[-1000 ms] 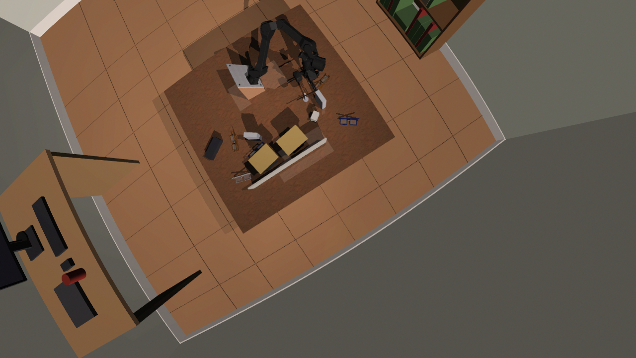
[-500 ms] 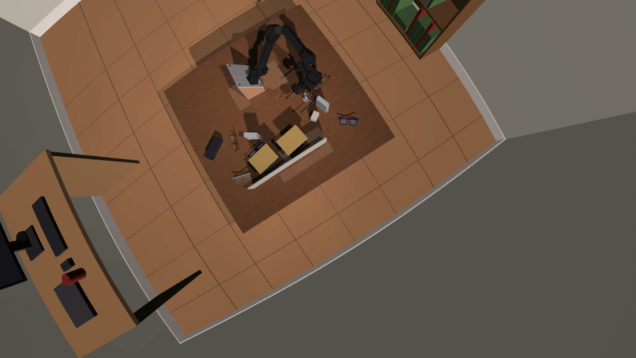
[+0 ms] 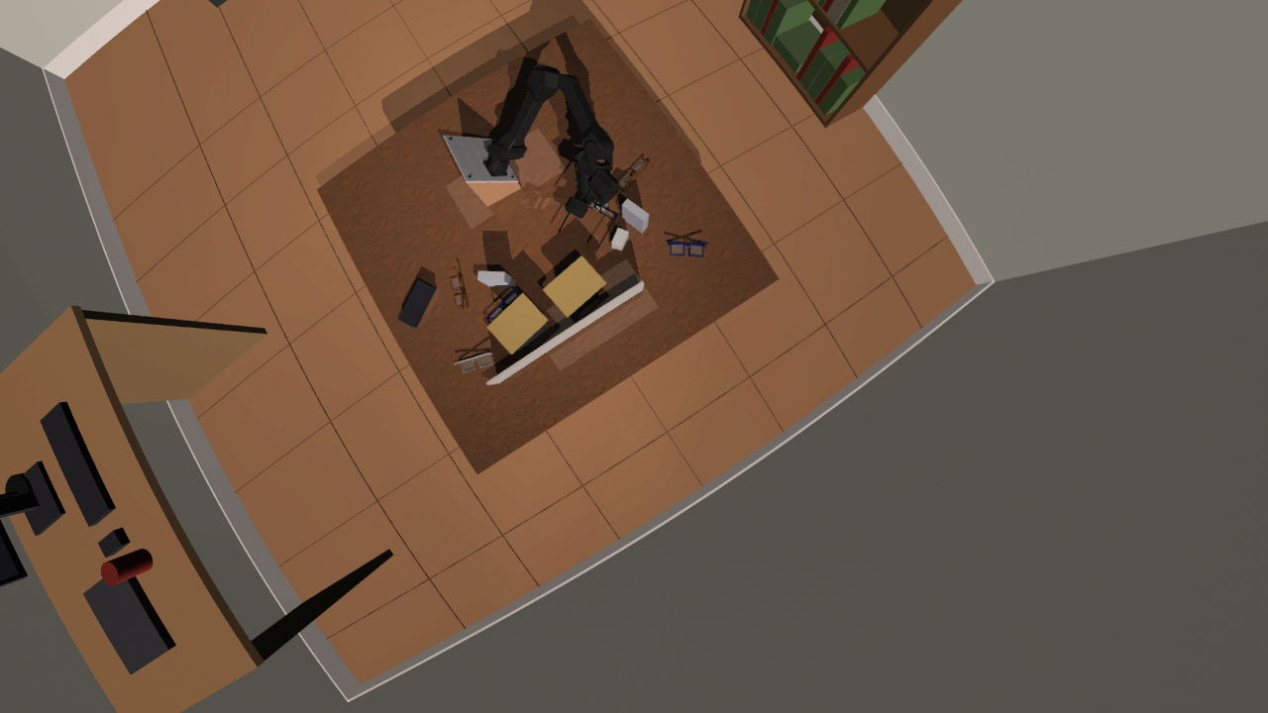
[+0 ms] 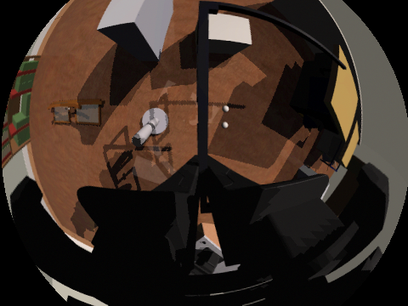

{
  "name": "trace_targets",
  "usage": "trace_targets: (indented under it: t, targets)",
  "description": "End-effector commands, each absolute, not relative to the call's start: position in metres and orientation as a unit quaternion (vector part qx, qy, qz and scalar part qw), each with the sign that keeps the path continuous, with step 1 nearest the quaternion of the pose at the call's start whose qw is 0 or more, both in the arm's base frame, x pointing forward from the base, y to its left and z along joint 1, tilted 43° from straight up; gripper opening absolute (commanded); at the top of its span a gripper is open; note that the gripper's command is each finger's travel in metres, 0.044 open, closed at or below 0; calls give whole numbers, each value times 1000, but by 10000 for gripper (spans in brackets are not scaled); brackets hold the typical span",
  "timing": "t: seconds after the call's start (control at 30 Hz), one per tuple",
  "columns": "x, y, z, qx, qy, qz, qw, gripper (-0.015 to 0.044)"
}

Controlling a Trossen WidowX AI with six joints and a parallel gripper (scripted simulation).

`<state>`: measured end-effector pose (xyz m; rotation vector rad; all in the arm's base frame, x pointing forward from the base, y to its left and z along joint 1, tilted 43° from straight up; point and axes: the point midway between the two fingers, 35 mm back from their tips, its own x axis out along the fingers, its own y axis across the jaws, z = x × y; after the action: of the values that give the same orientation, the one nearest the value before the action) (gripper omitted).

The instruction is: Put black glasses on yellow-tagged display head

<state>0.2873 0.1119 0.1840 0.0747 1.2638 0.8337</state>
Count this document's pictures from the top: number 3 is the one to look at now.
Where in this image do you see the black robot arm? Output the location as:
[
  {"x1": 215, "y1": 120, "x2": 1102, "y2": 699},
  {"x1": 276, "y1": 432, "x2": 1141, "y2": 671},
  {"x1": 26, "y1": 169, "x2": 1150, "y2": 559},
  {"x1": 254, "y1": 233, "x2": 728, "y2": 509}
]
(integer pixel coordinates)
[{"x1": 483, "y1": 63, "x2": 620, "y2": 206}]

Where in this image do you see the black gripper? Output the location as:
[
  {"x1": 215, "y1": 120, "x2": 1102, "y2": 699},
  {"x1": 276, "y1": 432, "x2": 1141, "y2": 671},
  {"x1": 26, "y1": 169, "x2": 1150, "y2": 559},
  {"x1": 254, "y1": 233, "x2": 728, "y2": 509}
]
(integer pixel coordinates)
[{"x1": 566, "y1": 176, "x2": 593, "y2": 218}]

